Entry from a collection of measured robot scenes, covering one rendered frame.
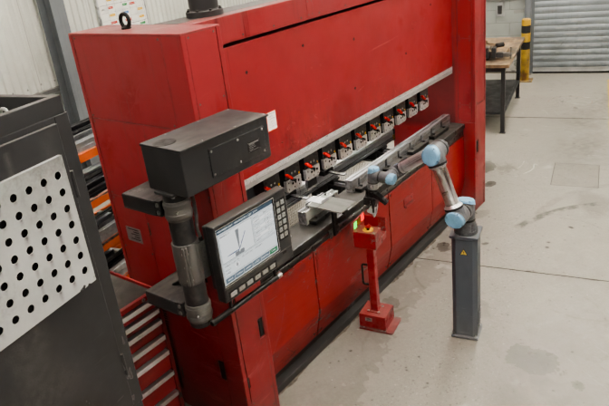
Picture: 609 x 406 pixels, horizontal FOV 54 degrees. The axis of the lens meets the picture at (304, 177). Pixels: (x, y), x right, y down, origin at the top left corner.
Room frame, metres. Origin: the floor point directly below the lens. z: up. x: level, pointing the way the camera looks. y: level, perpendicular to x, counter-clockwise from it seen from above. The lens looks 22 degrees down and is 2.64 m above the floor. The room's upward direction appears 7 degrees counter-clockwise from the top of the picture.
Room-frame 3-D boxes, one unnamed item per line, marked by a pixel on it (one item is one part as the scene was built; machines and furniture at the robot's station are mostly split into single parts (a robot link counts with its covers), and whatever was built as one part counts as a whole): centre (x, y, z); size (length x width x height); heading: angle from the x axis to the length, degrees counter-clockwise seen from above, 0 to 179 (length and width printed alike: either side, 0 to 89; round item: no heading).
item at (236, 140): (2.38, 0.38, 1.53); 0.51 x 0.25 x 0.85; 139
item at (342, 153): (3.94, -0.28, 1.26); 0.15 x 0.09 x 0.17; 141
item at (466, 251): (3.39, -0.98, 0.39); 0.18 x 0.18 x 0.77; 63
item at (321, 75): (4.16, -0.45, 1.74); 3.00 x 0.08 x 0.80; 141
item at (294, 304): (4.13, -0.49, 0.42); 3.00 x 0.21 x 0.83; 141
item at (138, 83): (3.01, 0.71, 1.15); 0.85 x 0.25 x 2.30; 51
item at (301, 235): (4.13, -0.49, 0.85); 3.00 x 0.21 x 0.04; 141
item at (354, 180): (4.63, -0.84, 0.92); 1.67 x 0.06 x 0.10; 141
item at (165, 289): (2.48, 0.57, 1.18); 0.40 x 0.24 x 0.07; 141
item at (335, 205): (3.56, -0.16, 1.00); 0.26 x 0.18 x 0.01; 51
